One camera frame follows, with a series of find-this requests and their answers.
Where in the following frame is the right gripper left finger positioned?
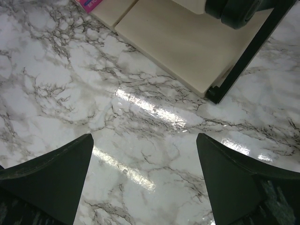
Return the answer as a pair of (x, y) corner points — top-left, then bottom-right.
(0, 134), (94, 225)

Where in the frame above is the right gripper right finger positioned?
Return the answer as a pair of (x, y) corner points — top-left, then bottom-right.
(196, 133), (300, 225)

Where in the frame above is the pink toothpaste box back side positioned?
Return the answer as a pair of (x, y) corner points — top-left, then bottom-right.
(74, 0), (103, 14)

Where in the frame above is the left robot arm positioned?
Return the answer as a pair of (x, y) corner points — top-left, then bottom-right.
(205, 0), (276, 30)

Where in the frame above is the beige three-tier shelf rack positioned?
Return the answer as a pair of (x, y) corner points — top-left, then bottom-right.
(92, 0), (295, 104)

